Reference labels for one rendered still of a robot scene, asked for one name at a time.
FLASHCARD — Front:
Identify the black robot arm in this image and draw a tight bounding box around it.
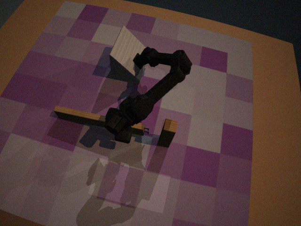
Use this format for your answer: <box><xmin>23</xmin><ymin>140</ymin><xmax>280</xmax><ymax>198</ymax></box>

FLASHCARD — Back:
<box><xmin>105</xmin><ymin>47</ymin><xmax>192</xmax><ymax>135</ymax></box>

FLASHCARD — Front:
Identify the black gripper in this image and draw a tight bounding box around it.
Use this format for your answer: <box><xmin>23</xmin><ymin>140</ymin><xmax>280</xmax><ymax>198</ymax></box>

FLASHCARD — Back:
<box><xmin>115</xmin><ymin>123</ymin><xmax>134</xmax><ymax>144</ymax></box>

